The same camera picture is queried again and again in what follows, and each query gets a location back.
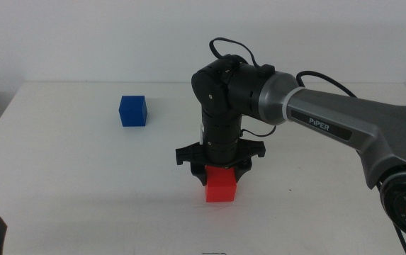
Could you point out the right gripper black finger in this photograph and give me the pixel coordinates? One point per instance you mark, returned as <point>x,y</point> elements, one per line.
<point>199,173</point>
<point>242,171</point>

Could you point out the blue cube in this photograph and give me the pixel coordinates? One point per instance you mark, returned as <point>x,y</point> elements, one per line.
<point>132,111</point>

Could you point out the red cube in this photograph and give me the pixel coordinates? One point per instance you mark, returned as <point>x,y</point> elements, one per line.
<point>220,187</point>

